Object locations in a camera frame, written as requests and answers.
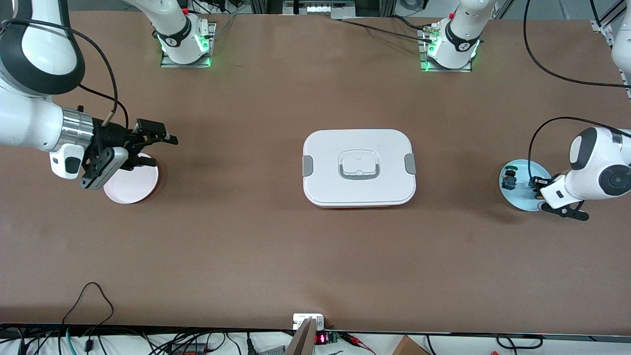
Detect black cable to arm base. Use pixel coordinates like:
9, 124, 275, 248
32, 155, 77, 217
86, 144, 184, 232
329, 15, 434, 43

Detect pink round plate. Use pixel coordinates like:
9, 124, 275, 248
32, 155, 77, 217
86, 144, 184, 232
103, 152, 161, 205

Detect red clip leads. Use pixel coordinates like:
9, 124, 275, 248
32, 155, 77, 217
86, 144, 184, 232
344, 332, 376, 355

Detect white lidded lunch box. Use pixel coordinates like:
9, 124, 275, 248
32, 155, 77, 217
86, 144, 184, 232
302, 129, 417, 208

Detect aluminium frame bracket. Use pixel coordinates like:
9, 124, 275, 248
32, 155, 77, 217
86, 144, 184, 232
590, 0, 631, 56

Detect black flat loop cable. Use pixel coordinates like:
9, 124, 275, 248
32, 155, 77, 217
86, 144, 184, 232
495, 334, 544, 350

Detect brown cardboard box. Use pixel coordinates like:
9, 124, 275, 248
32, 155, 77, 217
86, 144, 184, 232
391, 335, 430, 355

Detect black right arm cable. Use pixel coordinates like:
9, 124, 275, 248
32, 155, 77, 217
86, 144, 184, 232
0, 19, 130, 131

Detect blue and black switch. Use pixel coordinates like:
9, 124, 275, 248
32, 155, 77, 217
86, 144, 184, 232
501, 167, 520, 191

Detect light blue round plate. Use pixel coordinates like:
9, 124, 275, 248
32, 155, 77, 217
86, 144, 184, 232
499, 159, 556, 212

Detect white socket box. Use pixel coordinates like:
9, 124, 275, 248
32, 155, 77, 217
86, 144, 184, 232
292, 313, 325, 330

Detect black looped cable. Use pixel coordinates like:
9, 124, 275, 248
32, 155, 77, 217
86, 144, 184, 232
61, 282, 115, 327

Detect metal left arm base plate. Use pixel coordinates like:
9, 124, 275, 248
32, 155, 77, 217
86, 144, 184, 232
418, 25, 474, 73

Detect grey aluminium profile bar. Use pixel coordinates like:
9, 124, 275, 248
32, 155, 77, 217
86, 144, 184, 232
284, 317, 317, 355

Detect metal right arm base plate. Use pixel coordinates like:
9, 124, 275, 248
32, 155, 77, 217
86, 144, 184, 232
160, 22, 218, 69

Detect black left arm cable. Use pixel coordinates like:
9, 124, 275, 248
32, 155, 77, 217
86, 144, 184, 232
523, 0, 631, 184

